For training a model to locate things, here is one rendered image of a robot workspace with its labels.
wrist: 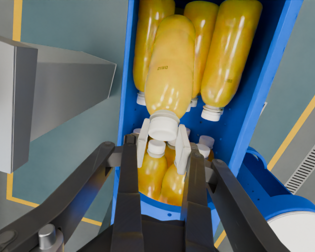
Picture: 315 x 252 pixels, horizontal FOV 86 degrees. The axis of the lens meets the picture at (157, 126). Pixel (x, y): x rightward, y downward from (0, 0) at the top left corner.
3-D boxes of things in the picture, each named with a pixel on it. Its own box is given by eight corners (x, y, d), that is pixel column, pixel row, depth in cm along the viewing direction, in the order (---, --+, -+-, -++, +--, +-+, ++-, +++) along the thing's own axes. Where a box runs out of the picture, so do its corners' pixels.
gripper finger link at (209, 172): (191, 166, 14) (226, 172, 14) (186, 140, 19) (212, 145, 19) (187, 180, 15) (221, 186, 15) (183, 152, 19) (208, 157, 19)
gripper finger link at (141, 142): (141, 168, 16) (133, 167, 16) (147, 139, 23) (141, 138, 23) (145, 141, 15) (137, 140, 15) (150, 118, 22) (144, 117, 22)
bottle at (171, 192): (181, 218, 44) (197, 157, 38) (184, 245, 37) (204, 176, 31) (154, 214, 44) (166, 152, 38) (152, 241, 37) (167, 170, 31)
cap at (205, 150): (188, 154, 40) (190, 147, 39) (196, 150, 43) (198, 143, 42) (203, 162, 37) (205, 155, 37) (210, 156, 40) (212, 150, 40)
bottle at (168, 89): (197, 47, 33) (193, 132, 25) (163, 53, 35) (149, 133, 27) (192, 10, 27) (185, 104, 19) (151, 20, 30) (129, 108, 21)
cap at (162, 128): (181, 126, 24) (180, 138, 23) (155, 127, 25) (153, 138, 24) (175, 111, 21) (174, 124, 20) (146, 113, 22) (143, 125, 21)
